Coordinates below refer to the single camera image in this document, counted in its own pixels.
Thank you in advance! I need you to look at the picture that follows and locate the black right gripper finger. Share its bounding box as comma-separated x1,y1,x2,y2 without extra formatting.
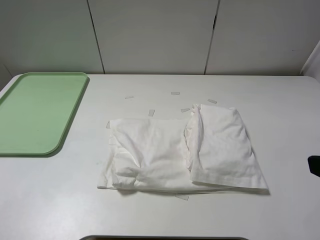
307,155,320,177

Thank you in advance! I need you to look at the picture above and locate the white short sleeve t-shirt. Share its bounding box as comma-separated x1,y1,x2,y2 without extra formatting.
97,104,268,194

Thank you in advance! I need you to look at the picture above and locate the green plastic tray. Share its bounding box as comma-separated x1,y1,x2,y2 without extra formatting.
0,72,89,157

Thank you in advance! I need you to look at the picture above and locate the clear tape piece near front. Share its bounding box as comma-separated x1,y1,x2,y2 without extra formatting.
175,194,189,201

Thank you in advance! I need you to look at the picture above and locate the clear tape piece middle right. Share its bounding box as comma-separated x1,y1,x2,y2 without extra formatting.
180,108,190,113

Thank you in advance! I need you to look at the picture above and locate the clear tape piece middle left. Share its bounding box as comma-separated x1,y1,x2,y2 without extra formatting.
148,109,155,117

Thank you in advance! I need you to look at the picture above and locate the clear tape piece at shirt corner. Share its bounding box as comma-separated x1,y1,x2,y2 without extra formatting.
106,121,111,129

